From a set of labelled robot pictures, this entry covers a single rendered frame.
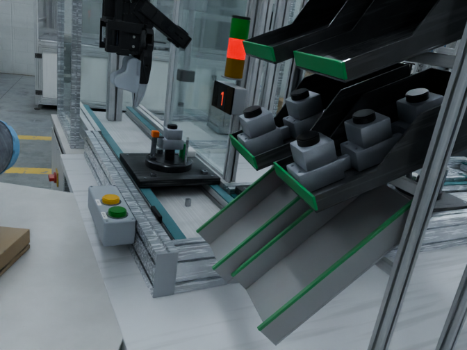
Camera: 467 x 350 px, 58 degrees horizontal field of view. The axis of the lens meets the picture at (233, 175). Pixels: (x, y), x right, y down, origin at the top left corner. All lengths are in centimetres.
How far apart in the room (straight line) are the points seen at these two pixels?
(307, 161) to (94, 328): 49
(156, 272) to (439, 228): 84
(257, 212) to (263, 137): 17
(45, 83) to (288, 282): 569
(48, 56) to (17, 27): 287
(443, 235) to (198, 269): 77
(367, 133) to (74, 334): 58
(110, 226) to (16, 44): 812
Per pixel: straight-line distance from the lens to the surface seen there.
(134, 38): 79
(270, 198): 80
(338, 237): 68
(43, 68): 616
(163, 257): 85
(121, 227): 96
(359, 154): 59
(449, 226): 139
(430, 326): 102
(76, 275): 96
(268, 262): 70
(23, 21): 894
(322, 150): 56
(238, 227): 80
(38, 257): 103
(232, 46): 115
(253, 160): 64
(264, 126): 68
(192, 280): 92
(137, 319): 84
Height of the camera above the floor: 139
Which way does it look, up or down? 19 degrees down
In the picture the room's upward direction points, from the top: 8 degrees clockwise
